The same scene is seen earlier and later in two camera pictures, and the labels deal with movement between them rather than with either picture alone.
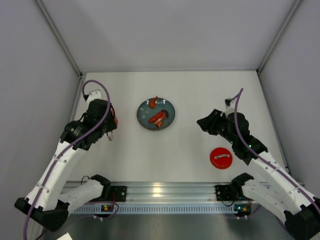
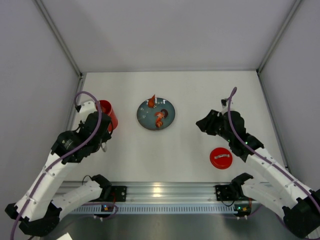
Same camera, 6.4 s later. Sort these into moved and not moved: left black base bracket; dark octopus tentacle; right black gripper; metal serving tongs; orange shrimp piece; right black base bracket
Moved: orange shrimp piece; metal serving tongs
Not moved: dark octopus tentacle; left black base bracket; right black gripper; right black base bracket
